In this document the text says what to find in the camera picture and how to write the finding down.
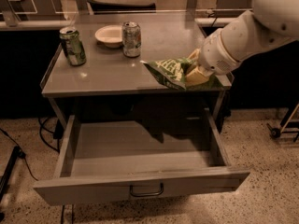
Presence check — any black stand leg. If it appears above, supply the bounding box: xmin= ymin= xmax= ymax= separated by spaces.
xmin=0 ymin=147 xmax=25 ymax=201

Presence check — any black floor cable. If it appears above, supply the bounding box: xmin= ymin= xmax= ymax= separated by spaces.
xmin=37 ymin=115 xmax=64 ymax=154

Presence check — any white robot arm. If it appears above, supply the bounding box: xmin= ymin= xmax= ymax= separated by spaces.
xmin=185 ymin=0 xmax=299 ymax=86

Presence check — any grey metal cabinet table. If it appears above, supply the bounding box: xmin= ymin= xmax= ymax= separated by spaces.
xmin=42 ymin=12 xmax=233 ymax=121

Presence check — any wheeled cart base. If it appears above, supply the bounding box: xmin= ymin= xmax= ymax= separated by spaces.
xmin=267 ymin=102 xmax=299 ymax=142

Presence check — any white paper bowl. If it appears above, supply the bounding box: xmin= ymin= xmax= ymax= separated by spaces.
xmin=94 ymin=25 xmax=122 ymax=48

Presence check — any silver soda can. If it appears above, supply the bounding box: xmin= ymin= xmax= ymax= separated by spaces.
xmin=122 ymin=21 xmax=141 ymax=58

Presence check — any metal drawer handle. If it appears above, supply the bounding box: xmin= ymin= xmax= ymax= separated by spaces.
xmin=129 ymin=183 xmax=164 ymax=198

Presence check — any green jalapeno chip bag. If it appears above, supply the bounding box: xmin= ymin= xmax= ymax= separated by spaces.
xmin=142 ymin=58 xmax=223 ymax=91

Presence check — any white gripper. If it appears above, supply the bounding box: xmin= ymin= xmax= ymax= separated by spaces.
xmin=185 ymin=27 xmax=242 ymax=86

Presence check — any open grey top drawer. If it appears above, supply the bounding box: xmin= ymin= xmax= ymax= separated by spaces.
xmin=34 ymin=109 xmax=250 ymax=205

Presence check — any green soda can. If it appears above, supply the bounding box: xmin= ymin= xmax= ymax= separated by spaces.
xmin=59 ymin=26 xmax=86 ymax=66

